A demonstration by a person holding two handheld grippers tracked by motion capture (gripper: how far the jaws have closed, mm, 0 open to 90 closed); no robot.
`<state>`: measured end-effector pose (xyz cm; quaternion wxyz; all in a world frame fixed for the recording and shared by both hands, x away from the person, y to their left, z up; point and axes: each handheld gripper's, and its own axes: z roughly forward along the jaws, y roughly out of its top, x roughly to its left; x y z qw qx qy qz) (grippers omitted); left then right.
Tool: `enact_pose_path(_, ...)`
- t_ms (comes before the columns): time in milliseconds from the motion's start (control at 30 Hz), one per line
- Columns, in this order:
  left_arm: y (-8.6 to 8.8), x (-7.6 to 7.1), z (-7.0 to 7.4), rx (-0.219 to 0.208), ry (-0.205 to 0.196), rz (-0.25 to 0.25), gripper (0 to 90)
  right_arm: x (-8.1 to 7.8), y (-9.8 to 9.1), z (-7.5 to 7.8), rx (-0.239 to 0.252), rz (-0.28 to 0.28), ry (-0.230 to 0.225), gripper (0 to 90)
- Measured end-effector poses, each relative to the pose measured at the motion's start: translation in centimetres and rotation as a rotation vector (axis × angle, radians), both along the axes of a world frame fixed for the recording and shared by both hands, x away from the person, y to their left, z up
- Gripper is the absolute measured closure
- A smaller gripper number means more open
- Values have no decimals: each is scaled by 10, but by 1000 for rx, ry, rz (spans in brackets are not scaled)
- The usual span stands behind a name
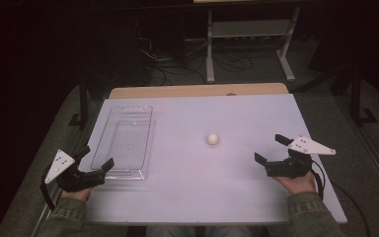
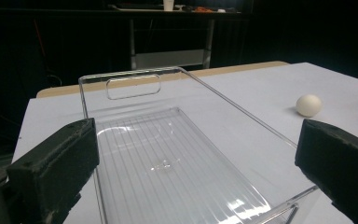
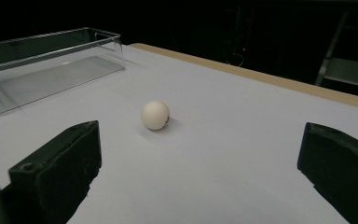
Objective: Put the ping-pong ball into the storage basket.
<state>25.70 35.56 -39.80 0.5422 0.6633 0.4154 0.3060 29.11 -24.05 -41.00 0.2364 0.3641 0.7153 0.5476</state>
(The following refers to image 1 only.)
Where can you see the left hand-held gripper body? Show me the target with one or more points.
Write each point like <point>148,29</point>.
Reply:
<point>79,179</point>

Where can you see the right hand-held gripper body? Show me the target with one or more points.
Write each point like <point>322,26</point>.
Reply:
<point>292,166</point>

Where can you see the clear plastic tray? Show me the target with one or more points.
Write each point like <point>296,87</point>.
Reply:
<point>125,144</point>

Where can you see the white ball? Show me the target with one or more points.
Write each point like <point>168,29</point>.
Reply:
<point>212,139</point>

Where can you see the person's left hand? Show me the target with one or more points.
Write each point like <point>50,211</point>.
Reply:
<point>77,195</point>

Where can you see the person's right hand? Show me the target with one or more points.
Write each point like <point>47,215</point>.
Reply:
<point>299,186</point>

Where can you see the black metal stand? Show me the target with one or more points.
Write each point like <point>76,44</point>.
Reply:
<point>357,98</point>
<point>83,105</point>

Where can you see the wooden table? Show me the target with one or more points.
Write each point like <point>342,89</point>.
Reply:
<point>194,90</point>

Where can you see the white metal desk frame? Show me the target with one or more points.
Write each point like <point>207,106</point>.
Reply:
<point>250,29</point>

